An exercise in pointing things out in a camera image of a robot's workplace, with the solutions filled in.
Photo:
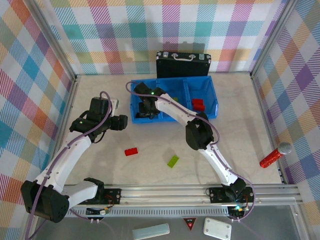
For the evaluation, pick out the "pale blue rectangular box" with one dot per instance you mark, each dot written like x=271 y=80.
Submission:
x=150 y=231

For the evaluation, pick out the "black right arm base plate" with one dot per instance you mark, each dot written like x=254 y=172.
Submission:
x=216 y=195

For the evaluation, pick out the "red glitter toy microphone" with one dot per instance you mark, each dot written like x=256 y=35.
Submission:
x=271 y=158

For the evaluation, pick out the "small connector board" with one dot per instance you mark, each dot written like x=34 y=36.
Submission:
x=100 y=211
x=236 y=211

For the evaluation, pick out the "blue three-compartment plastic bin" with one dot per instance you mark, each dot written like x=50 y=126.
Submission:
x=200 y=87

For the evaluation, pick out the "aluminium frame post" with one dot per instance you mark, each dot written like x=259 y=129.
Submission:
x=273 y=37
x=53 y=40

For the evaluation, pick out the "green lego brick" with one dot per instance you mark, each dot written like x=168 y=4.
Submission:
x=175 y=99
x=173 y=161

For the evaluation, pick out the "red triangle sticker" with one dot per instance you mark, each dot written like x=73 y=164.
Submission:
x=189 y=222

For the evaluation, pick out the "white rectangular plate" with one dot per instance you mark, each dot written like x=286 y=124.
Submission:
x=217 y=228

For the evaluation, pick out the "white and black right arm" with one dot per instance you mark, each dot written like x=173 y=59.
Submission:
x=175 y=110

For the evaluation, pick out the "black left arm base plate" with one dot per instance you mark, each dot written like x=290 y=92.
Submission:
x=112 y=196

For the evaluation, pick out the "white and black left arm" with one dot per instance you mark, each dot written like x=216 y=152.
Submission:
x=65 y=160

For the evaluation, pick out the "aluminium frame side bar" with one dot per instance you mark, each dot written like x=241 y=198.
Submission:
x=72 y=95
x=265 y=120

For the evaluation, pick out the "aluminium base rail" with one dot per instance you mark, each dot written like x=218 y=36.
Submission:
x=162 y=193

